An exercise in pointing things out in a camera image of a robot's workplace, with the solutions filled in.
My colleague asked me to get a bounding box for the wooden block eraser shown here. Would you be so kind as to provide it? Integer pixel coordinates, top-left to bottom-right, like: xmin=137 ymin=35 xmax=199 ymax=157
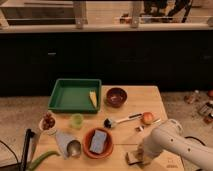
xmin=125 ymin=152 xmax=138 ymax=165

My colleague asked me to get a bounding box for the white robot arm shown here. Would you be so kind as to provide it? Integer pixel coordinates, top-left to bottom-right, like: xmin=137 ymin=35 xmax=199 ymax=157
xmin=136 ymin=119 xmax=213 ymax=171

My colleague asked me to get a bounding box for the orange bowl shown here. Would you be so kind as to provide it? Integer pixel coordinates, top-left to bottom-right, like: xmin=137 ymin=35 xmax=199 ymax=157
xmin=82 ymin=128 xmax=114 ymax=159

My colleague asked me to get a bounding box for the purple bowl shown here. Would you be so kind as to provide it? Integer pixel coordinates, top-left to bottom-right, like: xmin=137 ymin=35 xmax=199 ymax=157
xmin=106 ymin=87 xmax=127 ymax=108

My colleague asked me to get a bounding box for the white bowl of grapes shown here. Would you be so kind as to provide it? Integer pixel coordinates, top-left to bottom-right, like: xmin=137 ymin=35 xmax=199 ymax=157
xmin=39 ymin=113 xmax=56 ymax=135

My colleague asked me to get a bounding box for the small black white clip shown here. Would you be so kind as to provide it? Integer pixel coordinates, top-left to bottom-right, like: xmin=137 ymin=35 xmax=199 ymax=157
xmin=135 ymin=126 xmax=144 ymax=132

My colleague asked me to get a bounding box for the red apple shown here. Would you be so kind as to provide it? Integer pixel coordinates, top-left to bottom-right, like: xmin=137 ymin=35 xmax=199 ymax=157
xmin=141 ymin=112 xmax=154 ymax=125

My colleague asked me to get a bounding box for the blue sponge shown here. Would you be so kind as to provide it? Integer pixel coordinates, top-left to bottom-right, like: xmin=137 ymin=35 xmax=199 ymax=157
xmin=90 ymin=130 xmax=107 ymax=154

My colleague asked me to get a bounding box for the black-headed dish brush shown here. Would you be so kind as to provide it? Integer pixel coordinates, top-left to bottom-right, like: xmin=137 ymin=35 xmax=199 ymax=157
xmin=104 ymin=113 xmax=142 ymax=129

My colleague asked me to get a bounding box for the silver metal cup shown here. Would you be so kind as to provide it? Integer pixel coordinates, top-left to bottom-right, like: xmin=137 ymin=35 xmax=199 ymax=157
xmin=67 ymin=140 xmax=81 ymax=157

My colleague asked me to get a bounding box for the small green cup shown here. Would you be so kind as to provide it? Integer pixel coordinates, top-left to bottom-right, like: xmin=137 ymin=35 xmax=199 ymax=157
xmin=70 ymin=114 xmax=83 ymax=129

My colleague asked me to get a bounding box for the yellow corn cob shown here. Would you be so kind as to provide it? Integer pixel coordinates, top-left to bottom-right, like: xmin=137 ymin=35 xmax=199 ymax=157
xmin=89 ymin=91 xmax=98 ymax=108

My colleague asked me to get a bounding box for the grey cloth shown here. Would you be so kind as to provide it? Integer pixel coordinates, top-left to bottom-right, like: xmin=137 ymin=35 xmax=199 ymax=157
xmin=55 ymin=131 xmax=76 ymax=159

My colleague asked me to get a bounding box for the green cucumber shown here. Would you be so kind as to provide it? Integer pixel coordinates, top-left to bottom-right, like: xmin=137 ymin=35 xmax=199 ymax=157
xmin=27 ymin=151 xmax=60 ymax=171

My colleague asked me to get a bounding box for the green plastic tray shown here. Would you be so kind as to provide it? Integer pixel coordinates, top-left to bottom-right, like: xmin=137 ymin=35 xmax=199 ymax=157
xmin=48 ymin=79 xmax=102 ymax=114

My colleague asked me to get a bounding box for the black cable right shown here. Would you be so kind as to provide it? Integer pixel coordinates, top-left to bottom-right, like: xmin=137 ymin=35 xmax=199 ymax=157
xmin=184 ymin=135 xmax=201 ymax=141

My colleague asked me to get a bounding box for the black camera stand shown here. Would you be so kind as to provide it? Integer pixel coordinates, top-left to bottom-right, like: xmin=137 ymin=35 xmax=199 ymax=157
xmin=20 ymin=129 xmax=35 ymax=171

